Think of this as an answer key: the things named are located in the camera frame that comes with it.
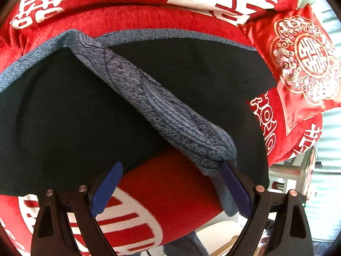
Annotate red embroidered cushion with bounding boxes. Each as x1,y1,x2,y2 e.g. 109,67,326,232
238,4,341,136

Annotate black pants with blue-grey waistband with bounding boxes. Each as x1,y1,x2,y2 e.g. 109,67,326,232
0,29,277,216

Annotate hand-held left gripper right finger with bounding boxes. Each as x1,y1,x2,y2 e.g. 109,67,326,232
221,160,315,256

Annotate person's leg in jeans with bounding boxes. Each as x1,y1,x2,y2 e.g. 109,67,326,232
162,231,209,256

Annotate metal frame table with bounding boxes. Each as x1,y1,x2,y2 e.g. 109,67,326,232
269,149,317,200

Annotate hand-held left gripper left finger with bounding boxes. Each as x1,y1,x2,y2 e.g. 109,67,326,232
30,161,123,256

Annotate red printed blanket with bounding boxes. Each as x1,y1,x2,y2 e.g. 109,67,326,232
0,0,324,256

